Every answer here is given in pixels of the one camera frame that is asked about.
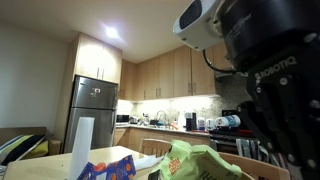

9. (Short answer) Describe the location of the white paper towel roll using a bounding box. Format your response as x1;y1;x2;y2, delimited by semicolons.
68;116;95;180

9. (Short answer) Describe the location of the blue orange tissue pack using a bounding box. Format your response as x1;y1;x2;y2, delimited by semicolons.
77;154;137;180

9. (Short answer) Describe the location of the white range hood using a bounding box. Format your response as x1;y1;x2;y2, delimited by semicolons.
214;69;236;80

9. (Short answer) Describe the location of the grey striped dish towel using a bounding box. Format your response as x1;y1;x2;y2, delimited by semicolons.
235;138;259;159

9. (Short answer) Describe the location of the black camera cable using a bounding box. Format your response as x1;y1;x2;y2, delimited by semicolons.
202;48;243;75

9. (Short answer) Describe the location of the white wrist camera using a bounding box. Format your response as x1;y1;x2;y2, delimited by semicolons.
172;0;232;52

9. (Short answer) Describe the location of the small black microwave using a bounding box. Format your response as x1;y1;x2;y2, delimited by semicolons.
115;114;131;125

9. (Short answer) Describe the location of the brown sofa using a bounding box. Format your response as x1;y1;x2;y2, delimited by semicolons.
0;126;63;167

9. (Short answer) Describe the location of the white folded cloth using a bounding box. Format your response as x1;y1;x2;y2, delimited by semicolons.
133;154;167;172

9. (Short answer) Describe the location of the white canister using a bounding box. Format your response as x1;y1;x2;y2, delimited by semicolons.
205;118;216;132
197;116;207;132

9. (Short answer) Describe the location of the black kitchen stove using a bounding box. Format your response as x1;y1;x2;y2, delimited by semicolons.
209;109;259;158

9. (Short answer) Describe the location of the white bottle with blue label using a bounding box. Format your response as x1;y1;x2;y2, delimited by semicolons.
214;114;242;130

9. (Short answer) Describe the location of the ceiling light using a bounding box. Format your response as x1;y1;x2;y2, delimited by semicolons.
99;23;125;43

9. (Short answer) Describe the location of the wooden cabinet above refrigerator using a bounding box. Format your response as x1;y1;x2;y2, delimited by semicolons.
73;33;123;85

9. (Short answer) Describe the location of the white red fridge magnet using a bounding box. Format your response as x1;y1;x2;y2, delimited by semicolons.
89;87;102;99

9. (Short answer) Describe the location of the wooden kitchen counter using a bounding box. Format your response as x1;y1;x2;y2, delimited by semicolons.
114;123;214;154

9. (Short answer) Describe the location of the stainless steel refrigerator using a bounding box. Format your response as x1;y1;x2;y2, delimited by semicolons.
63;75;120;154

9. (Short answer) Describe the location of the green chips packet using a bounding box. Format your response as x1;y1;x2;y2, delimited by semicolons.
149;139;244;180

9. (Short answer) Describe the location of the yellow pillow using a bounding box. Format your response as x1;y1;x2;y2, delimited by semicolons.
24;139;51;160

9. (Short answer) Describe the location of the chrome kitchen faucet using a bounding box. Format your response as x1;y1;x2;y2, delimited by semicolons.
154;109;168;128

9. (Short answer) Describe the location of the striped black green pillow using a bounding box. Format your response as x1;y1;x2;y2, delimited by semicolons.
0;134;47;167

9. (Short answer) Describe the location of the black coffee maker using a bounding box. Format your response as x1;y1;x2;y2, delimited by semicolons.
184;112;198;132

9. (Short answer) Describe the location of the wooden wall cabinet row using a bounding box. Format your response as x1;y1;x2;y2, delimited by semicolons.
118;43;218;102

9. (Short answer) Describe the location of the wooden slat back chair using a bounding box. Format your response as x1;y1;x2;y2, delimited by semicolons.
141;138;173;158

